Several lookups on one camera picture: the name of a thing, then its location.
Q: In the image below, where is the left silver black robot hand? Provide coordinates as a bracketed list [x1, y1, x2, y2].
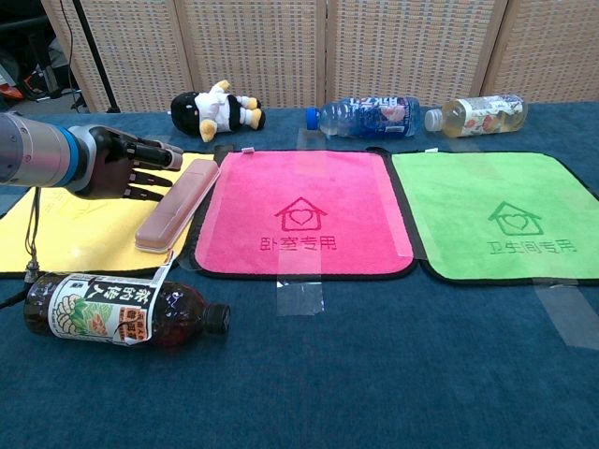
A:
[69, 124, 184, 201]

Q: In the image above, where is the pink rectangular case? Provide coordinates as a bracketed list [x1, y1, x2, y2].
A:
[134, 158, 221, 255]

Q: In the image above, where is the yellow microfibre cloth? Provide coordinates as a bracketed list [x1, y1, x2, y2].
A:
[0, 150, 216, 278]

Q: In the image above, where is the pink microfibre cloth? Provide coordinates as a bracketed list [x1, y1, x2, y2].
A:
[189, 148, 417, 282]

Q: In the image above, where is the green microfibre cloth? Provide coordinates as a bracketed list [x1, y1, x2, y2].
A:
[387, 149, 599, 287]

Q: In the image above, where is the black tripod stand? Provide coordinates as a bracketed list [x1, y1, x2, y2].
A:
[69, 0, 122, 114]

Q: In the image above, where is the black white plush toy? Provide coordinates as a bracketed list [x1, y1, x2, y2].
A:
[169, 79, 267, 144]

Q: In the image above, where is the dark tea bottle white label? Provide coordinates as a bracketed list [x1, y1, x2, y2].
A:
[22, 250, 232, 350]

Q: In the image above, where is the woven folding screen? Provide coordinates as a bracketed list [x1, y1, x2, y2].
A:
[40, 0, 599, 113]

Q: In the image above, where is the clear bottle blue label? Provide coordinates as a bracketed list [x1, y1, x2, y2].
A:
[306, 95, 422, 140]

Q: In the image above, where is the crinkled clear tape strip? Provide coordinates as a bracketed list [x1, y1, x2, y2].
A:
[373, 152, 416, 258]

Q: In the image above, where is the blue felt table cover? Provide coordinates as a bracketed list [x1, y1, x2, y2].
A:
[0, 100, 599, 449]

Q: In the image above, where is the yellow tea bottle white cap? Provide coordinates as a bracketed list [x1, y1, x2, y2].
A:
[424, 94, 529, 139]

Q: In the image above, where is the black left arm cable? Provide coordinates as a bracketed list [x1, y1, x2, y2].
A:
[0, 185, 44, 310]

